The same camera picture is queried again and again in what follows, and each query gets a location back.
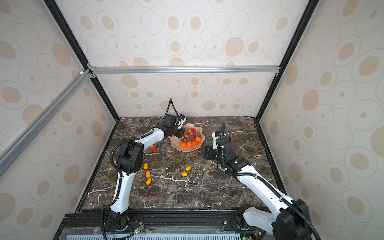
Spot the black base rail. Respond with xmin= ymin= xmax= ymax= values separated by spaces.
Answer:
xmin=52 ymin=208 xmax=313 ymax=240

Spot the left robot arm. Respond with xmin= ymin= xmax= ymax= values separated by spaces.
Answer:
xmin=102 ymin=99 xmax=186 ymax=229

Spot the left black frame post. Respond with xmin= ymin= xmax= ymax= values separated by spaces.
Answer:
xmin=43 ymin=0 xmax=121 ymax=122

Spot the right black frame post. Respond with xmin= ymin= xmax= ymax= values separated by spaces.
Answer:
xmin=255 ymin=0 xmax=320 ymax=122

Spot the horizontal aluminium frame bar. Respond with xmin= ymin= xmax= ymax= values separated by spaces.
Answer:
xmin=87 ymin=65 xmax=281 ymax=74

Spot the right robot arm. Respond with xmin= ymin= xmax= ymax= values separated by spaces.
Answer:
xmin=203 ymin=125 xmax=321 ymax=240

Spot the red grape bunch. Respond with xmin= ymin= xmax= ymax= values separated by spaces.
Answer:
xmin=182 ymin=130 xmax=202 ymax=143

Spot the black frame post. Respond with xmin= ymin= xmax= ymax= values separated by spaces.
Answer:
xmin=43 ymin=0 xmax=121 ymax=122
xmin=255 ymin=0 xmax=320 ymax=122

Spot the diagonal aluminium frame bar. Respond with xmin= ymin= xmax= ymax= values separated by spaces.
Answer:
xmin=1 ymin=70 xmax=91 ymax=175

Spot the pink wavy fruit bowl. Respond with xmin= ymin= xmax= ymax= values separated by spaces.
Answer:
xmin=170 ymin=123 xmax=206 ymax=152

